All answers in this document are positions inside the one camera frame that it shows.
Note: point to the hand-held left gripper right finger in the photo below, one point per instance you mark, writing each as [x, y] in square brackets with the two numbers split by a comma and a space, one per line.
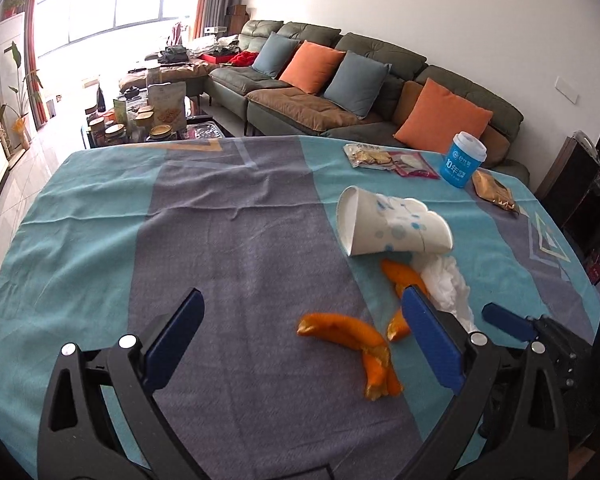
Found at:
[432, 340]

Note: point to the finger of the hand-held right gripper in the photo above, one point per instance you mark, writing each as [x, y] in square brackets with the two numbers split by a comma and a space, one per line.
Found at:
[507, 321]

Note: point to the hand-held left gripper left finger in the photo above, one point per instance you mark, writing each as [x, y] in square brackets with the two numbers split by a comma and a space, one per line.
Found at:
[172, 345]

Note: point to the small orange peel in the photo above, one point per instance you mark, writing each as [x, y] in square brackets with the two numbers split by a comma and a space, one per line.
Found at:
[395, 272]
[397, 330]

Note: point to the large orange peel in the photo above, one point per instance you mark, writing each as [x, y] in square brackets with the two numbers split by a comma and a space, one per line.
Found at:
[340, 327]

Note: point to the white paper cup blue dots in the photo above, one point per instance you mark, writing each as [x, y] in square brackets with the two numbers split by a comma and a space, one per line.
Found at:
[380, 225]

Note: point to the crumpled white tissue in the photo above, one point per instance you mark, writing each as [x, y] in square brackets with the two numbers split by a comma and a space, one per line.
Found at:
[447, 280]

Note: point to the gold snack packet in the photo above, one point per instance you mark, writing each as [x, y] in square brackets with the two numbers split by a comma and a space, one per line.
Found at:
[492, 190]

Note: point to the black folded treadmill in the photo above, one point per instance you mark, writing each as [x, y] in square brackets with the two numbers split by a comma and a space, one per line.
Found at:
[570, 170]

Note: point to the blue cup white lid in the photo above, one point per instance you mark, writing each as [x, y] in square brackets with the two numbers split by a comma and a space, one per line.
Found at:
[460, 160]

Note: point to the pink snack packet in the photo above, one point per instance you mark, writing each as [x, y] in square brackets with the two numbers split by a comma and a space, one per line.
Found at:
[415, 165]

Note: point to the clear cracker packet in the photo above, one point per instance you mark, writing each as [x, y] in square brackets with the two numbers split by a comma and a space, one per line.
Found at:
[367, 156]

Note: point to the orange pillow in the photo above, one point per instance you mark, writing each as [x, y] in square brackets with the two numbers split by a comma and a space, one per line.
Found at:
[310, 66]
[440, 115]

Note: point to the metal tray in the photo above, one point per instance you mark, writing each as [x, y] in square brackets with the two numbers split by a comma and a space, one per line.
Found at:
[205, 130]

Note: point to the group of glass jars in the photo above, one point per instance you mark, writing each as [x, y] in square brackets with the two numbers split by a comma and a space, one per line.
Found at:
[115, 132]

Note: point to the beige snack bag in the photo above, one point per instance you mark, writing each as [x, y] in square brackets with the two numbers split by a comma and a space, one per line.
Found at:
[167, 105]

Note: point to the blue pillow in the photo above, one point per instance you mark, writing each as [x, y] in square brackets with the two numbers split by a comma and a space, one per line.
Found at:
[357, 82]
[275, 55]

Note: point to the brown ottoman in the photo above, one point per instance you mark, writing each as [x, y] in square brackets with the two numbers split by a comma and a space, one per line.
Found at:
[180, 72]

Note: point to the dark clothes pile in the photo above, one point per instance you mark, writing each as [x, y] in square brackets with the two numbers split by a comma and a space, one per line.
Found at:
[172, 53]

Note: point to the tall potted plant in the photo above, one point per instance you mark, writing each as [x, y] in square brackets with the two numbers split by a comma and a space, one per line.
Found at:
[22, 95]

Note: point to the red cloth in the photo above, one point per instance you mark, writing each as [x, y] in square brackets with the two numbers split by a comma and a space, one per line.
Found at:
[244, 58]

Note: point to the green sofa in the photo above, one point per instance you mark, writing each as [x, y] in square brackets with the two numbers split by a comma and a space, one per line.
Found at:
[380, 47]

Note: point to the white standing air conditioner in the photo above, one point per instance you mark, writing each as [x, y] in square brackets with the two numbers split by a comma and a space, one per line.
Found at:
[10, 60]

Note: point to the brown cardboard boxes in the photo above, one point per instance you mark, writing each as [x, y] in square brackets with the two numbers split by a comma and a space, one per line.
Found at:
[236, 15]

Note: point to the large window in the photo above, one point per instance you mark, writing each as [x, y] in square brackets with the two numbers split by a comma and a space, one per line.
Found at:
[115, 5]

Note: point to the grey and orange curtain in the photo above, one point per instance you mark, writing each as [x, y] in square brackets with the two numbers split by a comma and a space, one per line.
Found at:
[220, 0]

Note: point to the white wall plate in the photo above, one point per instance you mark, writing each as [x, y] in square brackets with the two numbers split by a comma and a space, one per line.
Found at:
[566, 83]

